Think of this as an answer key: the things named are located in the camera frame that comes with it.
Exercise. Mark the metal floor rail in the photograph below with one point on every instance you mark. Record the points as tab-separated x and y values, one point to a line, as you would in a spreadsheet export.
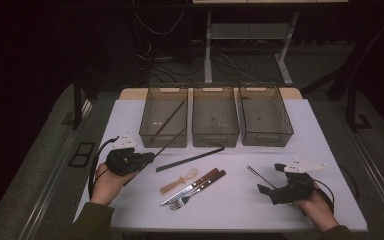
49	186
381	185

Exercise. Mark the translucent amber plastic spoon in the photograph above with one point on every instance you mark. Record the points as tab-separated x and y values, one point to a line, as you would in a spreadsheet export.
171	187

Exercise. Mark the black floor frame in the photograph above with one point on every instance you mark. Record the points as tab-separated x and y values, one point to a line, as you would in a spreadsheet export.
82	155

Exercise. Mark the black chopstick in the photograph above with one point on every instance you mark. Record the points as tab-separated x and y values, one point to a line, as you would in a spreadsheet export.
190	158

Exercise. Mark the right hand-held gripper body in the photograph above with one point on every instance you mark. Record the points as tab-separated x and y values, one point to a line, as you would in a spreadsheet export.
296	190

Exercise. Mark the person's right hand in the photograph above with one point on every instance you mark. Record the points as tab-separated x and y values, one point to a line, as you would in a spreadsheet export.
318	211

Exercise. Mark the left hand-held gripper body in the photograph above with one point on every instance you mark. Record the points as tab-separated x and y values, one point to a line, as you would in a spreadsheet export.
125	161

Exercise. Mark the black tripod stand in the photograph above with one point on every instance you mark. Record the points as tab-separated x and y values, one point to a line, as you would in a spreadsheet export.
338	90

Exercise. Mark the white table cover sheet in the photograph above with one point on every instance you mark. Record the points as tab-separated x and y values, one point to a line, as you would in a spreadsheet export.
246	213

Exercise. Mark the white metal desk frame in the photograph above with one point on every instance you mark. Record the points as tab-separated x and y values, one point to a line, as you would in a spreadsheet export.
207	50

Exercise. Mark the smoky transparent plastic bin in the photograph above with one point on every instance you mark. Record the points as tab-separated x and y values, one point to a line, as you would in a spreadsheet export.
228	110
180	142
263	116

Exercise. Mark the black stand post with base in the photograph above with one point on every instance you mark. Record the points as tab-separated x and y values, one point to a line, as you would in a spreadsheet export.
351	106

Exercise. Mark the person's left hand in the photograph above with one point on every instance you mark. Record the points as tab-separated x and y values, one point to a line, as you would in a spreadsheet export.
105	188

